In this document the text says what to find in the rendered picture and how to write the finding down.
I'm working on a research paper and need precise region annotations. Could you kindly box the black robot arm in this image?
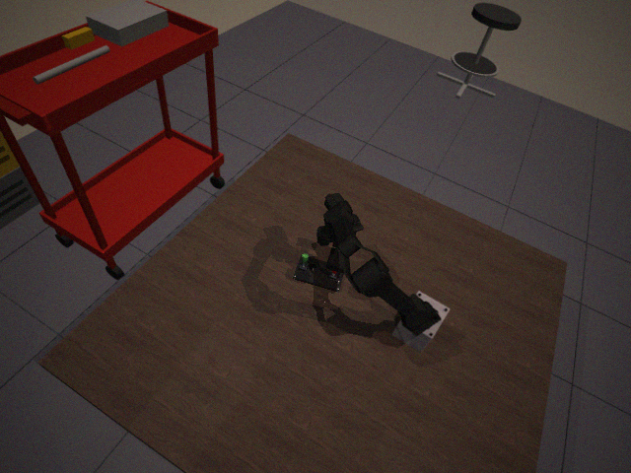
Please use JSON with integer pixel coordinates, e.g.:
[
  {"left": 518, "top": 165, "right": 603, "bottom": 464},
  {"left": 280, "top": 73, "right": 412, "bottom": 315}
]
[{"left": 316, "top": 193, "right": 441, "bottom": 337}]

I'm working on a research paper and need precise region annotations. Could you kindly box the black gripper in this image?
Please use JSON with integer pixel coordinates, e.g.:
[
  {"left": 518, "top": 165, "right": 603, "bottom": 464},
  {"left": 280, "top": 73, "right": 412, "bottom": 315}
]
[{"left": 326, "top": 244, "right": 344, "bottom": 274}]

